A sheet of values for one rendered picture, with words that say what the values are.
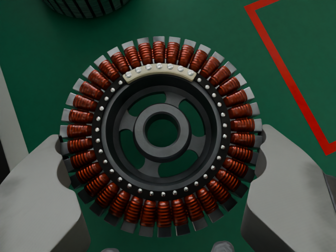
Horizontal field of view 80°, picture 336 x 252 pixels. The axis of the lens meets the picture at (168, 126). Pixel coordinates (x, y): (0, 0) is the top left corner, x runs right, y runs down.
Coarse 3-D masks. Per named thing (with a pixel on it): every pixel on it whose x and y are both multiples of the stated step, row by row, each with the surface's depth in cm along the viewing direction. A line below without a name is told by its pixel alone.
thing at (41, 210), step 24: (48, 144) 10; (24, 168) 9; (48, 168) 9; (0, 192) 8; (24, 192) 8; (48, 192) 7; (72, 192) 7; (0, 216) 7; (24, 216) 7; (48, 216) 7; (72, 216) 7; (0, 240) 6; (24, 240) 6; (48, 240) 6; (72, 240) 6
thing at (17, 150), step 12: (0, 72) 19; (0, 84) 19; (0, 96) 19; (0, 108) 19; (12, 108) 19; (0, 120) 19; (12, 120) 19; (0, 132) 18; (12, 132) 18; (12, 144) 18; (24, 144) 18; (12, 156) 18; (24, 156) 18; (12, 168) 18
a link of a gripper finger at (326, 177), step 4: (324, 176) 8; (328, 176) 8; (332, 176) 8; (328, 180) 8; (332, 180) 8; (328, 184) 7; (332, 184) 7; (328, 188) 7; (332, 188) 7; (332, 192) 7; (332, 196) 7; (332, 200) 7
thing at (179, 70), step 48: (144, 48) 11; (192, 48) 12; (96, 96) 11; (144, 96) 14; (192, 96) 13; (240, 96) 11; (96, 144) 11; (144, 144) 12; (192, 144) 13; (240, 144) 11; (96, 192) 10; (144, 192) 10; (192, 192) 10; (240, 192) 11
